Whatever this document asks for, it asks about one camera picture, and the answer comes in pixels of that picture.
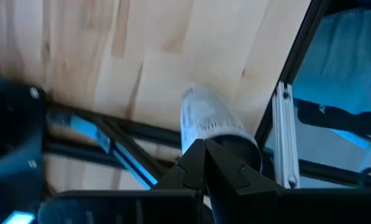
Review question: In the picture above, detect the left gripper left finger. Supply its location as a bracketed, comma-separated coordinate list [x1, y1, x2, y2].
[37, 139, 207, 224]

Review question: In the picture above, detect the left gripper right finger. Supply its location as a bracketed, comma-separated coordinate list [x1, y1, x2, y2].
[204, 139, 371, 224]

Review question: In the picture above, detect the white slim beverage can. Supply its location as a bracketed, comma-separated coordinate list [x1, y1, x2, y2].
[179, 83, 263, 175]

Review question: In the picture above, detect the white mounting bracket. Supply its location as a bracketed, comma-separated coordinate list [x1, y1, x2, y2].
[271, 81, 301, 189]

